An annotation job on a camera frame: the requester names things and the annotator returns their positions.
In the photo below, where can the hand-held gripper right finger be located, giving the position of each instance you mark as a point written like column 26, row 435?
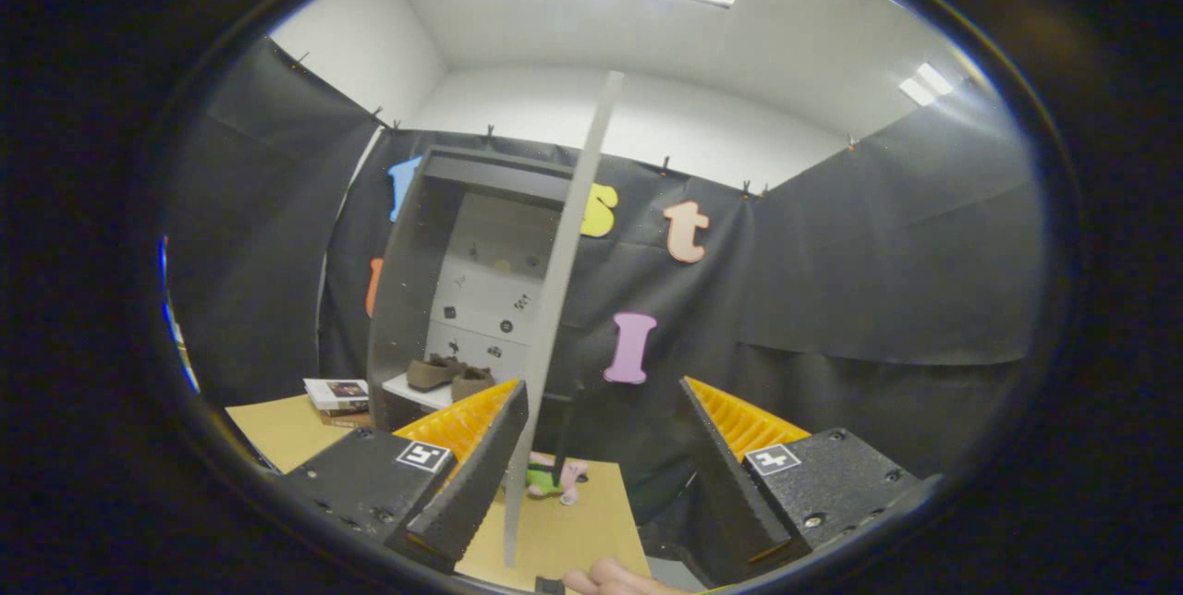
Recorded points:
column 730, row 475

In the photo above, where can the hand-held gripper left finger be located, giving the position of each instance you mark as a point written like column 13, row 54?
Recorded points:
column 471, row 475

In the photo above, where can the brown fuzzy shoe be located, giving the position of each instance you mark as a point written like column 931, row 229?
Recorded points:
column 473, row 384
column 430, row 375

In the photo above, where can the dark grey shoe cabinet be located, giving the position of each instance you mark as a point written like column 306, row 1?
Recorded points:
column 397, row 318

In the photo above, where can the light grey shoe cabinet door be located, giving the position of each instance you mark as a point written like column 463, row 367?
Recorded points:
column 564, row 299

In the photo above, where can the green and pink plush toy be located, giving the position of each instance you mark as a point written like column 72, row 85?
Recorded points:
column 545, row 482

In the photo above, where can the white book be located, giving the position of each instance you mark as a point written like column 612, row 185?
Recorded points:
column 335, row 392

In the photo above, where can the black backdrop cloth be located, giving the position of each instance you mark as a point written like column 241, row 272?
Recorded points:
column 832, row 281

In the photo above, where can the small ceiling light panel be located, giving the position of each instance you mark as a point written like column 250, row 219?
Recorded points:
column 926, row 85

